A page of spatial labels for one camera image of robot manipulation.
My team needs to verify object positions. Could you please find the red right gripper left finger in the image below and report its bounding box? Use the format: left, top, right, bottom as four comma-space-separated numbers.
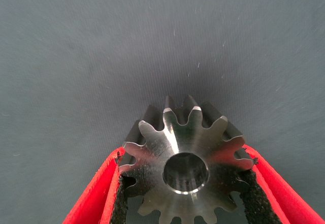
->
62, 146, 138, 224

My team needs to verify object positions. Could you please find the dark grey table cloth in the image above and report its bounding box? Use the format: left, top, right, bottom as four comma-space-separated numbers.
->
0, 0, 325, 224

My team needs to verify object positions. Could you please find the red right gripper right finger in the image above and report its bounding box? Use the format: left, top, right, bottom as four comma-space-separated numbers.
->
230, 144, 325, 224

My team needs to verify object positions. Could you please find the large steel gear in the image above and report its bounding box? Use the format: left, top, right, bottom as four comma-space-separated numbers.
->
118, 94, 255, 224

